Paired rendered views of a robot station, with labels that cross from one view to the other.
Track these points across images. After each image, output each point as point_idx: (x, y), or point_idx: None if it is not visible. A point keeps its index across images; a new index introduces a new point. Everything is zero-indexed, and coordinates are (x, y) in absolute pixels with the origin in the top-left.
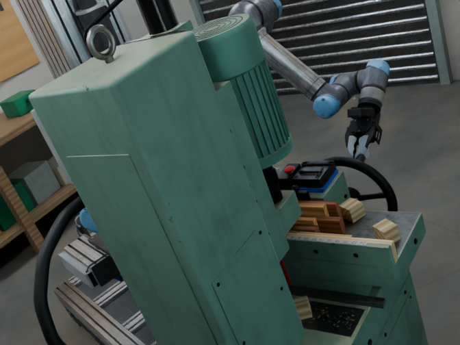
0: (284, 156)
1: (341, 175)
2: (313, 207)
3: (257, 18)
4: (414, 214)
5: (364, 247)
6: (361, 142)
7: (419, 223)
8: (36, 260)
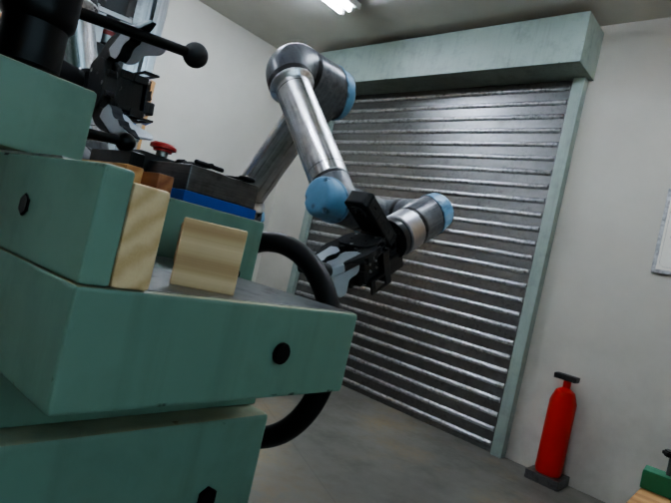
0: None
1: (255, 226)
2: (112, 164)
3: (311, 65)
4: (335, 307)
5: (55, 163)
6: (341, 256)
7: (331, 327)
8: None
